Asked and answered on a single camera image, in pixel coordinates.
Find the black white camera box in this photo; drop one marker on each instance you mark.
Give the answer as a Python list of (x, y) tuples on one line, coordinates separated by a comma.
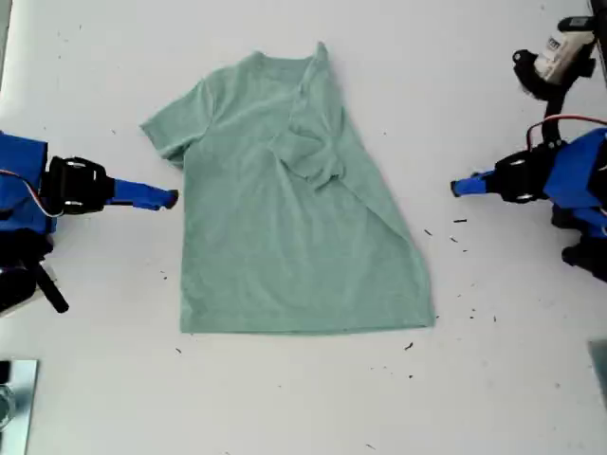
[(564, 49)]

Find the green t-shirt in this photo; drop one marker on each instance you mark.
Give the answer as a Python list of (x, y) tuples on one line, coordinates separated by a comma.
[(265, 246)]

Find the black clamp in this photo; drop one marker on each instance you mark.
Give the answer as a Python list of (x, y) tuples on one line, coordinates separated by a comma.
[(4, 372)]

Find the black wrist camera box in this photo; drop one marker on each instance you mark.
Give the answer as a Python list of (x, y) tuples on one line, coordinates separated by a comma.
[(14, 286)]

